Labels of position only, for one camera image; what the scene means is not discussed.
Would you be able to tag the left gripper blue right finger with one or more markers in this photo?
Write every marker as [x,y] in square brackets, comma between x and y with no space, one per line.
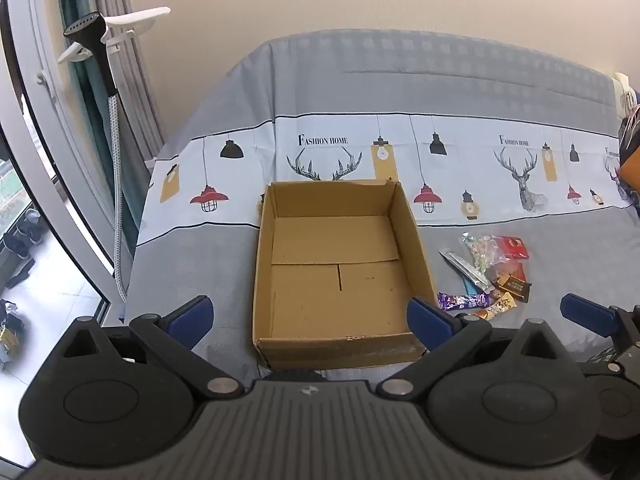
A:
[431,325]

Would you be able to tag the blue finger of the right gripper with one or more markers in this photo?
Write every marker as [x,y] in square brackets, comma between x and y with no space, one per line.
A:
[600,320]

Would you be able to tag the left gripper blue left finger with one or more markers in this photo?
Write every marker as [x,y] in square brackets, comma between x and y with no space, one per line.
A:
[192,321]

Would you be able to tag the silver snack stick packet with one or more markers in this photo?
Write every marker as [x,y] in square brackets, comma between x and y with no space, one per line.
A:
[466,268]

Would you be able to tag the dark brown snack packet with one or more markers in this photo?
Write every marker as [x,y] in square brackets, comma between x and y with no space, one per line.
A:
[510,277]

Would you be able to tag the purple candy bar wrapper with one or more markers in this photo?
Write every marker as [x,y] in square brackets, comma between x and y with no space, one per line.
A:
[448,302]

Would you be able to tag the orange snack bar wrapper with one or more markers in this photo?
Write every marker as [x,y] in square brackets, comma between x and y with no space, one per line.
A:
[502,304]

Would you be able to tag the clear bag of candies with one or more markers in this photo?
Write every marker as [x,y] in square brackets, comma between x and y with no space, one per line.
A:
[484,250]

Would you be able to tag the red snack packet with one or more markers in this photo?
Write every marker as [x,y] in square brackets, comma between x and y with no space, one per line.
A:
[512,247]

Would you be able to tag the brown cardboard box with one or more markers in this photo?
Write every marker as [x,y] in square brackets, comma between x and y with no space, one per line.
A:
[336,265]

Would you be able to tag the orange cushion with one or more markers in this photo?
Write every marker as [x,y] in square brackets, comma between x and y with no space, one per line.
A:
[628,173]

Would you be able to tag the grey patterned bed sheet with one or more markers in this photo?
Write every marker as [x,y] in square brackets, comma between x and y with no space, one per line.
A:
[483,138]

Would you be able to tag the white plastic hanger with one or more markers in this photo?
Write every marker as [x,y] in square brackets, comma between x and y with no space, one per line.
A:
[119,29]

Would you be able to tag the black garment steamer head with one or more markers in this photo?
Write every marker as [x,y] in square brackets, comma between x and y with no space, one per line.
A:
[88,31]

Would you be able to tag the grey curtain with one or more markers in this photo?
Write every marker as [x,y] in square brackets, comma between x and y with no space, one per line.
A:
[140,133]

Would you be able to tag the white window frame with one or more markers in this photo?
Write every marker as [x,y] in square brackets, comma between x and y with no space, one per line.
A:
[60,167]

